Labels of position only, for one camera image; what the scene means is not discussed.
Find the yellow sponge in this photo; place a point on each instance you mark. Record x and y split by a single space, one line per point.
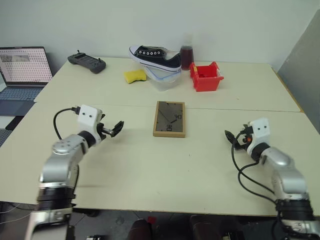
134 76

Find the clear plastic container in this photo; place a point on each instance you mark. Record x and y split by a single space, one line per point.
165 85

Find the wooden picture frame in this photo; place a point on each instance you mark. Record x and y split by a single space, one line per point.
170 120

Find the dark rounded shape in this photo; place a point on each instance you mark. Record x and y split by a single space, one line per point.
141 230

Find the open grey laptop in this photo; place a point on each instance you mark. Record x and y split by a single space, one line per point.
23 67

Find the clear blue-rimmed container lid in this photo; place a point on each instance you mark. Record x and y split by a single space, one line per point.
160 75

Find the dark grey handheld controller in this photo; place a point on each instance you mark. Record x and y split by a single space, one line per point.
86 62

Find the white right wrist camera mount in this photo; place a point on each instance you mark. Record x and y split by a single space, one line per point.
261 135

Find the bottle with dark red liquid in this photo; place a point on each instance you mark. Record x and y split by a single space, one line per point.
187 57

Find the black and white sneaker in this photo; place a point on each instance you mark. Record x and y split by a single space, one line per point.
155 58

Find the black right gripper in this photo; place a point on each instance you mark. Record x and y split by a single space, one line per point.
243 145

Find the red plastic storage bin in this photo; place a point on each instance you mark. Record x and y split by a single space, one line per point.
206 81

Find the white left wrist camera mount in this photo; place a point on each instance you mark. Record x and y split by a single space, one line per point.
87 120

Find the small red object under table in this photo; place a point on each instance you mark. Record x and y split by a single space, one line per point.
151 220

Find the grey partition panel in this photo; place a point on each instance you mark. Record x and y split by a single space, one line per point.
302 75

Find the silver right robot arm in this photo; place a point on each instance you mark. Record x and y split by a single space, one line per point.
287 175

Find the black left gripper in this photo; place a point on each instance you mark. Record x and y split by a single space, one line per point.
101 132

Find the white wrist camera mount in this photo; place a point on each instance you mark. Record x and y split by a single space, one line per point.
87 120
261 135

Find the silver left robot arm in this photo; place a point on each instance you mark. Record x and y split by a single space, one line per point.
58 165

